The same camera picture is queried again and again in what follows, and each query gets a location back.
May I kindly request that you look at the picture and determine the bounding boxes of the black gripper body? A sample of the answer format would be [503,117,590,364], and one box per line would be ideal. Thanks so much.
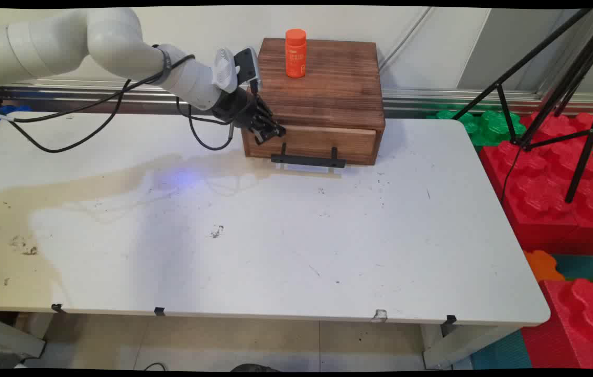
[212,86,271,130]

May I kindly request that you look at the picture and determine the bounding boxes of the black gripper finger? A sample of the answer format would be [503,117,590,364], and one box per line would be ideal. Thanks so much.
[250,125,277,146]
[260,104,287,138]

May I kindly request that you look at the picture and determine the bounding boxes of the black drawer handle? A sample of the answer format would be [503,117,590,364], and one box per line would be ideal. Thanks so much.
[270,142,347,169]

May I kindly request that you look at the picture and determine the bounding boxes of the dark brown wooden cabinet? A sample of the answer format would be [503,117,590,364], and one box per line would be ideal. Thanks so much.
[240,38,386,167]

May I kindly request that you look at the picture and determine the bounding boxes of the orange plastic bottle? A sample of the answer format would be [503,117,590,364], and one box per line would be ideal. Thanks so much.
[284,29,308,79]

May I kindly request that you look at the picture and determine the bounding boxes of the large green foam block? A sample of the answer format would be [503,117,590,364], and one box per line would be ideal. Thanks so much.
[427,109,528,148]

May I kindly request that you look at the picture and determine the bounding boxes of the large red foam block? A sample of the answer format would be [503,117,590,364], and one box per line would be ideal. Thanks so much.
[479,112,593,256]

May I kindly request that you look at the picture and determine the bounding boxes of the grey table leg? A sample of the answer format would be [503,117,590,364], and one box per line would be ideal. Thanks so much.
[0,312,46,360]
[422,324,517,370]

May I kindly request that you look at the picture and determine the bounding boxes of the orange foam piece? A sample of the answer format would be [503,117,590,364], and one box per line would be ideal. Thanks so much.
[524,250,567,283]

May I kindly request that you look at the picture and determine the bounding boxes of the black tripod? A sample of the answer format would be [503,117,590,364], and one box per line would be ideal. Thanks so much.
[451,7,593,204]

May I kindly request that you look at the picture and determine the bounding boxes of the teal foam floor mat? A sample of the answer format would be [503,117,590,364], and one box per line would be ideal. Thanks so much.
[553,254,593,283]
[472,330,533,370]

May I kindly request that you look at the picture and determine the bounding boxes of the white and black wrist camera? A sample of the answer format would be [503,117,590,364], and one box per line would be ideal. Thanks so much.
[212,46,263,95]

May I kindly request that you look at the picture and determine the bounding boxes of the short black gripper cable loop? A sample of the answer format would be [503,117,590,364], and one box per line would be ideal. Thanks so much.
[176,97,235,151]

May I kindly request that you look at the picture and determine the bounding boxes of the black cable strap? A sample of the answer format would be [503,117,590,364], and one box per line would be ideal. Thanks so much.
[152,45,172,85]

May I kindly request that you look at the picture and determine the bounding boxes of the white wall conduit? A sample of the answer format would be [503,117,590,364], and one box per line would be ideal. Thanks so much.
[379,7,433,69]

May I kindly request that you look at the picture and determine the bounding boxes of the aluminium wall rail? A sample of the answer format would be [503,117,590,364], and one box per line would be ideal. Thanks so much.
[0,79,593,119]

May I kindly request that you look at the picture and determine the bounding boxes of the long black arm cable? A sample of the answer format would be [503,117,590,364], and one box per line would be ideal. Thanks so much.
[0,45,197,154]

